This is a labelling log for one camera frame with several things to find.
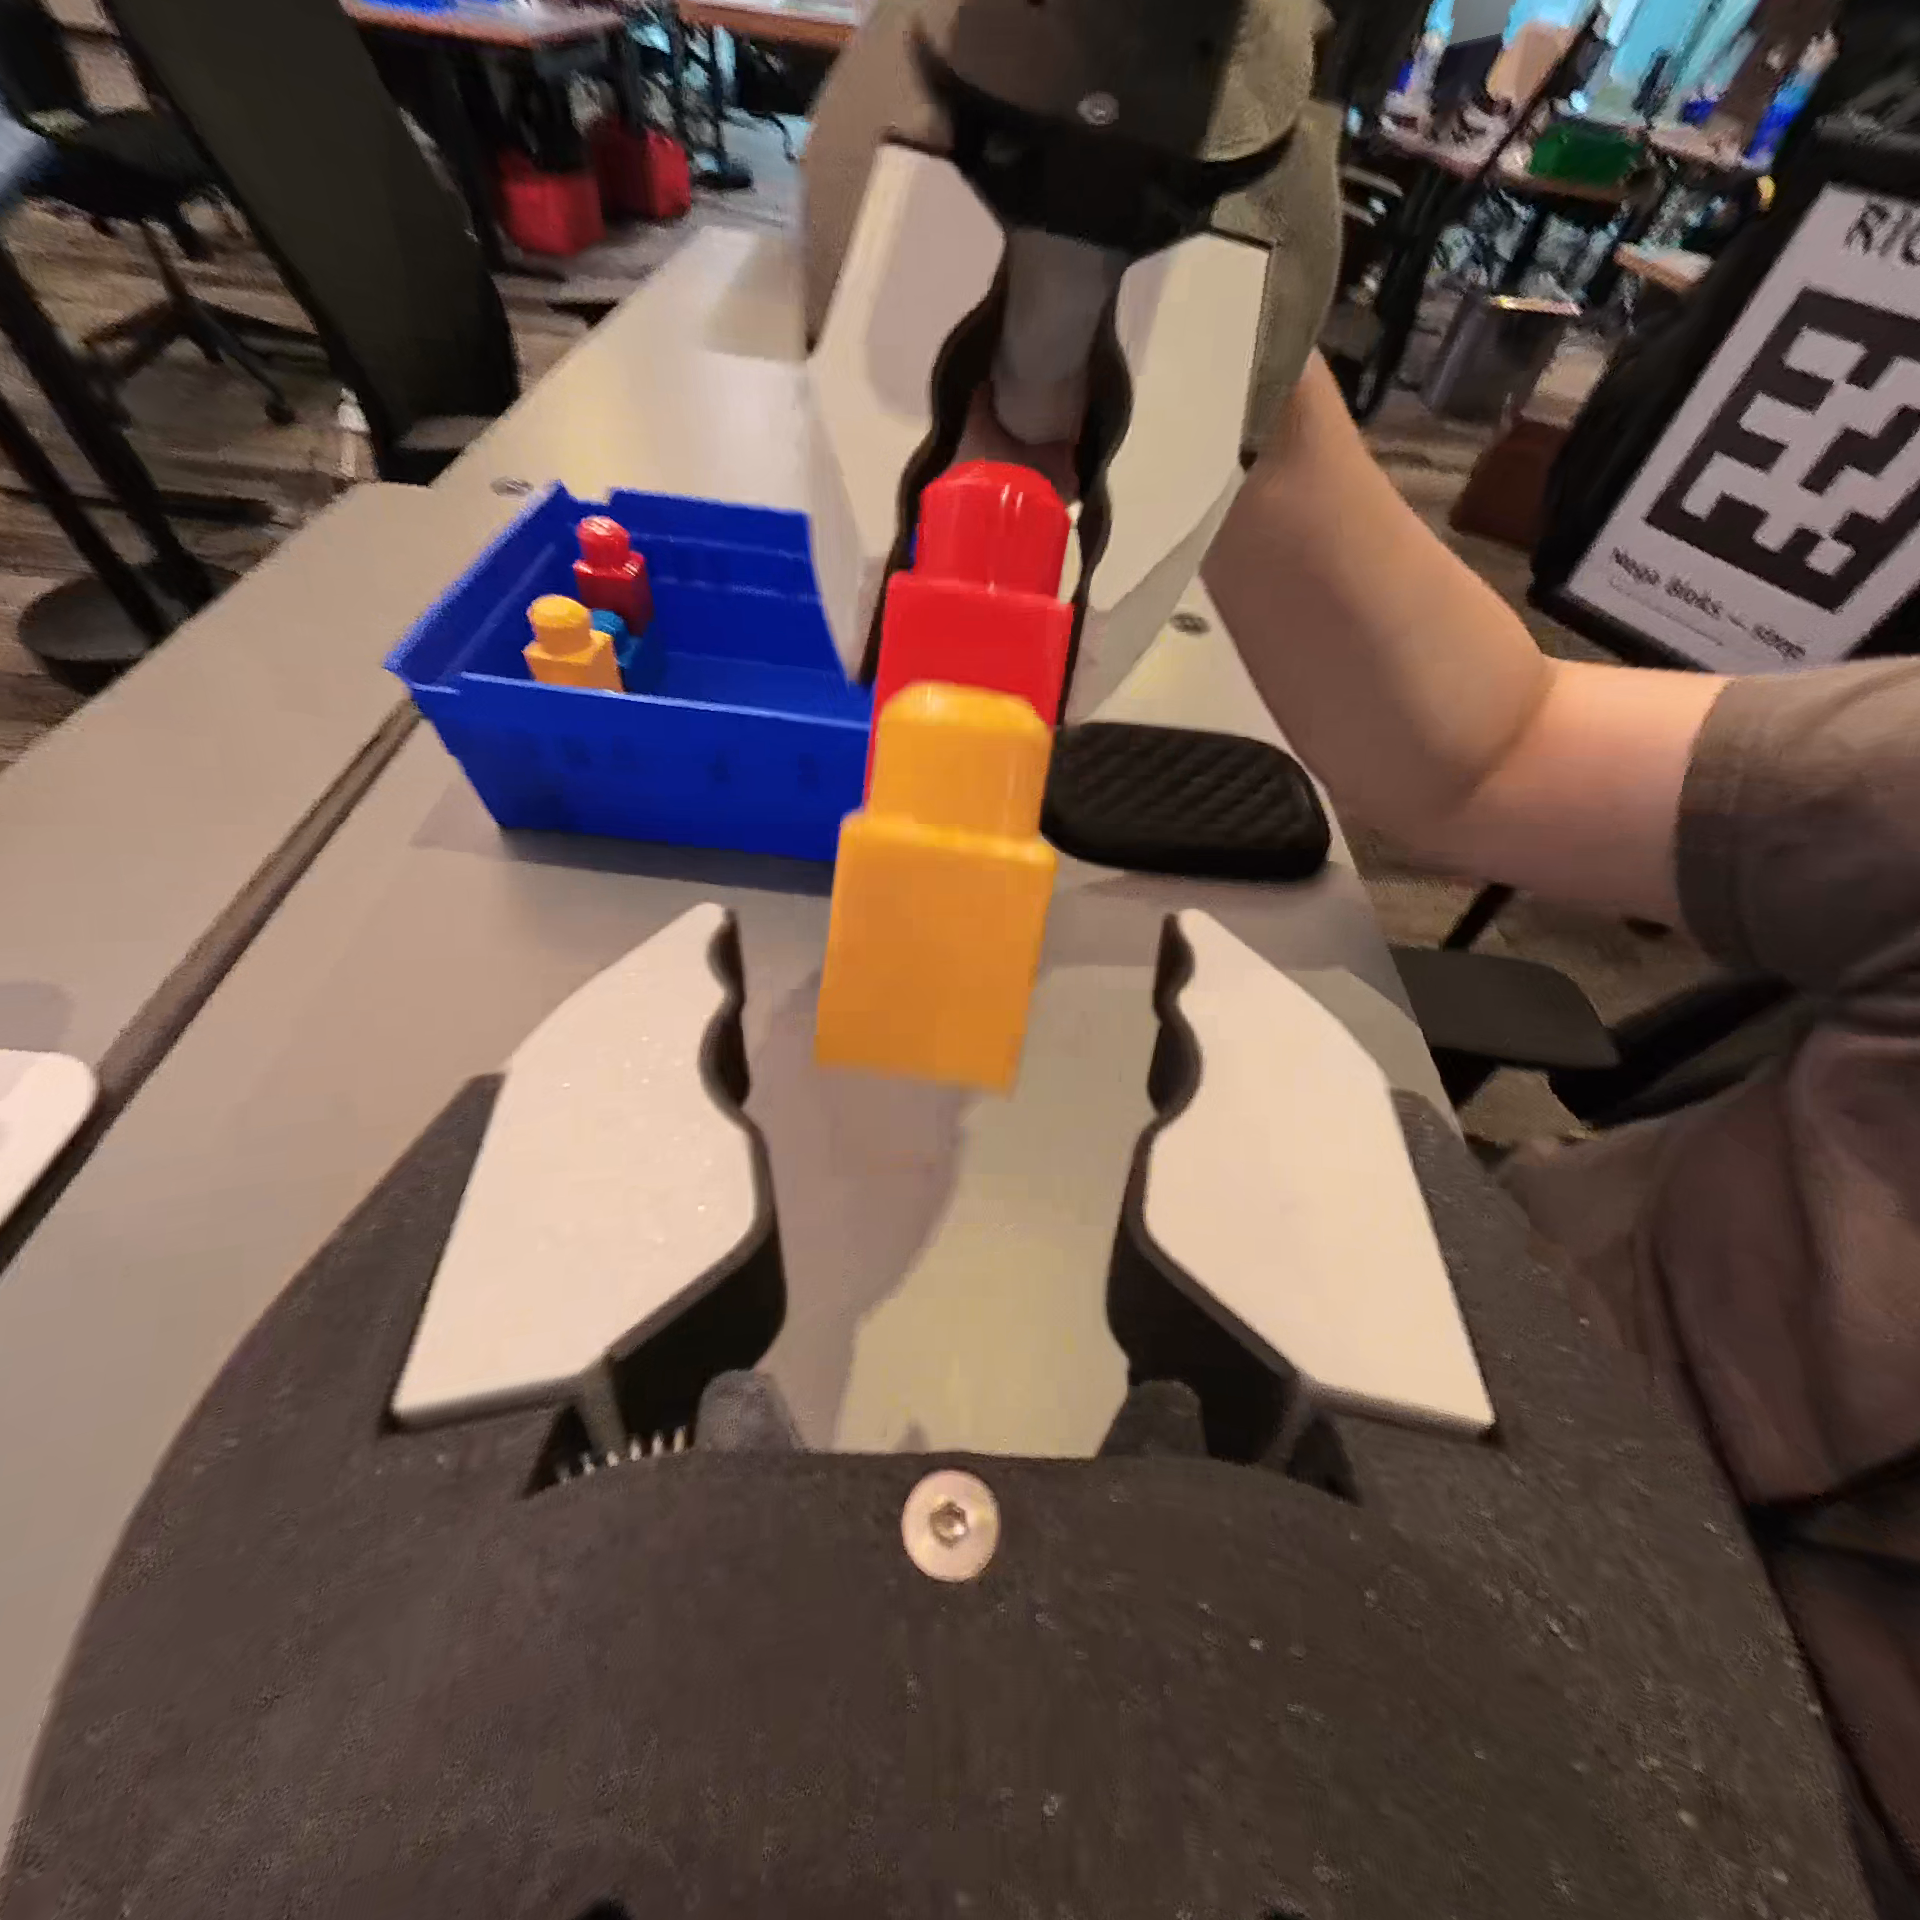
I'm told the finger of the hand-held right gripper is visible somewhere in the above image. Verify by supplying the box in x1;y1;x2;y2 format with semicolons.
806;139;1008;684
1062;229;1280;724

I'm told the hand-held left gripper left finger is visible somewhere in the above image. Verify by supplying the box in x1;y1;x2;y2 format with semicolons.
387;900;788;1431

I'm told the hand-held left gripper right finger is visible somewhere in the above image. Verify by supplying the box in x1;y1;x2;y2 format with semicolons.
1106;908;1500;1444

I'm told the yellow one-stud block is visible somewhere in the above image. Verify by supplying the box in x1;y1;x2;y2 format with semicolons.
522;595;625;695

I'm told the yellow two-stud block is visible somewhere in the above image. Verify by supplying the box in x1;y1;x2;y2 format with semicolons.
814;680;1058;1093

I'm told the blue plastic bin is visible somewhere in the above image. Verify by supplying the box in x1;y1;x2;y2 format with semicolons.
385;479;881;864

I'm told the person's right forearm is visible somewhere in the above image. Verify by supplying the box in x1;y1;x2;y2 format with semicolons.
1200;352;1742;927

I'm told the red crate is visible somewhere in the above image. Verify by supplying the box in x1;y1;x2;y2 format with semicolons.
590;118;694;224
496;150;606;255

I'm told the grey trash can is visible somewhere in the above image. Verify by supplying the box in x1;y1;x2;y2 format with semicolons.
1418;286;1584;422

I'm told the brown box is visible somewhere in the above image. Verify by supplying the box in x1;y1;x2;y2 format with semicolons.
1446;412;1569;548

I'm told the black wrist rest pad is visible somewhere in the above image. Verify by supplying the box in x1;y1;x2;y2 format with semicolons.
1040;719;1336;885

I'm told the green storage crate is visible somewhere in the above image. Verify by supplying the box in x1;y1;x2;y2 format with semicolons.
1526;118;1644;190

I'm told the black upright panel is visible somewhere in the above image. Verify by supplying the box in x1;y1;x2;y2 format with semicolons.
106;0;518;482

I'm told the black-white marker sign stand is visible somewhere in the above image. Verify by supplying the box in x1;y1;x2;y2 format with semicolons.
1529;181;1920;677

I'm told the black pole stand base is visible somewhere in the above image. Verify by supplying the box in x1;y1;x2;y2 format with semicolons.
0;224;219;677

